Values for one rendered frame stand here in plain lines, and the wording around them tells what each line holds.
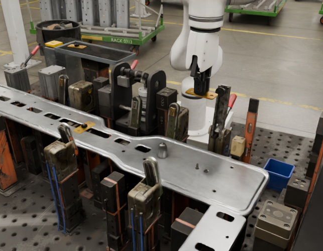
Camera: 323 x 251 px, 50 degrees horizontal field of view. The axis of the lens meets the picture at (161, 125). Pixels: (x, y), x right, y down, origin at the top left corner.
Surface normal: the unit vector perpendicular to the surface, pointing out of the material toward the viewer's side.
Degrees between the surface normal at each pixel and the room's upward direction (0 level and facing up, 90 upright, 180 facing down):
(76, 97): 90
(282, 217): 0
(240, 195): 0
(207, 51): 90
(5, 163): 90
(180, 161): 0
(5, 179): 90
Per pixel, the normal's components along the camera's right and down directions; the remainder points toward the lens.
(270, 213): 0.00, -0.87
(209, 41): 0.76, 0.30
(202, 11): -0.32, 0.48
